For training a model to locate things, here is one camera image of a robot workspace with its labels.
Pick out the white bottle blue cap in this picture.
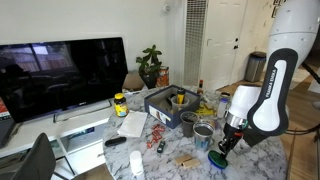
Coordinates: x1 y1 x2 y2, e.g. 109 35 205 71
216 97 230 119

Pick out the green potted plant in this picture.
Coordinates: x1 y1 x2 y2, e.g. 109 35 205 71
135 44 165 89

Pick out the black remote control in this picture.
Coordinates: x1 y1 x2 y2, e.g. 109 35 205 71
104 136 128 148

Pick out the light patterned rug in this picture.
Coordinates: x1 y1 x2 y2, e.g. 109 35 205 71
289 65 314 89

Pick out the white panel door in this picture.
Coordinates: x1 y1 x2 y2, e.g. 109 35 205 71
199 0 249 91

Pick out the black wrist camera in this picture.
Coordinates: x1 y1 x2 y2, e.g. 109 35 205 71
244 128 268 148

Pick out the white plastic pill bottle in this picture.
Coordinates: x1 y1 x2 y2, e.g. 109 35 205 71
129 150 145 177

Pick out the black flat screen television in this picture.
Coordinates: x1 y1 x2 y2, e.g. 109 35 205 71
0 36 129 124

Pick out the dark laptop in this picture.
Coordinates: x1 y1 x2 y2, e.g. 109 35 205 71
0 96 16 148

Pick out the dark grey cup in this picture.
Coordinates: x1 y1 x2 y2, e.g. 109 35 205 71
180 111 200 138

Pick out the red candy wrapper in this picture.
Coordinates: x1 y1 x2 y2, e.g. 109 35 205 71
151 123 167 133
146 139 158 150
151 130 164 141

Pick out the small black green lighter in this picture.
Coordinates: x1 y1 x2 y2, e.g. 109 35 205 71
156 139 167 154

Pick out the white television stand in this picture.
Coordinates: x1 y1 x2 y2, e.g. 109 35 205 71
0 98 141 178

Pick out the round white thermostat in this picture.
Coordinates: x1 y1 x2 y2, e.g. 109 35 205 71
161 2 172 14

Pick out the open tin green label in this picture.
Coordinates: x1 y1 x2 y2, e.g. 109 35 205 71
219 91 232 101

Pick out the black office chair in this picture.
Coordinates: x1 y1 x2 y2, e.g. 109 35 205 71
9 132 73 180

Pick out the white wall heater grille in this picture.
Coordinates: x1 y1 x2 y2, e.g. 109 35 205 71
183 0 209 88

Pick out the white plastic bowl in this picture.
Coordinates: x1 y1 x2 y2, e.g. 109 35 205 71
170 94 190 112

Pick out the stainless steel trash can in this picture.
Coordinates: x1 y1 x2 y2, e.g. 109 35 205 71
244 50 269 83

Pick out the brown cardboard piece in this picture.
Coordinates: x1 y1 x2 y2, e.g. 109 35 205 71
122 71 146 92

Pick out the navy cardboard box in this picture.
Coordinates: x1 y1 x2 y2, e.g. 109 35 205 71
143 84 202 130

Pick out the light wooden block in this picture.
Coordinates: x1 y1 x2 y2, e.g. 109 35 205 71
174 153 194 165
181 158 202 169

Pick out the orange printed cardboard box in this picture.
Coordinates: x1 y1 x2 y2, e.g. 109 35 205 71
155 65 170 88

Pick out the black item in box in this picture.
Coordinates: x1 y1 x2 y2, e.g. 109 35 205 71
164 95 174 109

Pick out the green plastic bowl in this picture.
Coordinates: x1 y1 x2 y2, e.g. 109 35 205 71
211 150 230 170

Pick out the vitamin bottle yellow lid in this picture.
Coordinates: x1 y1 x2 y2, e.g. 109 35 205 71
113 92 129 118

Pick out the blue plastic bowl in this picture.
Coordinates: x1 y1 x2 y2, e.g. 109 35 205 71
207 150 218 166

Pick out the silver metal cup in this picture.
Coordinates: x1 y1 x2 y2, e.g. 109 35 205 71
192 121 216 153

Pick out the yellow bottle black cap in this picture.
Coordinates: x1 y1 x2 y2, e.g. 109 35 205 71
175 88 186 105

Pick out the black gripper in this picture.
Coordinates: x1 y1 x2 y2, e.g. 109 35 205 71
218 123 245 162

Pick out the brown sauce bottle red cap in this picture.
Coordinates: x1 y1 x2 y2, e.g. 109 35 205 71
196 79 205 95

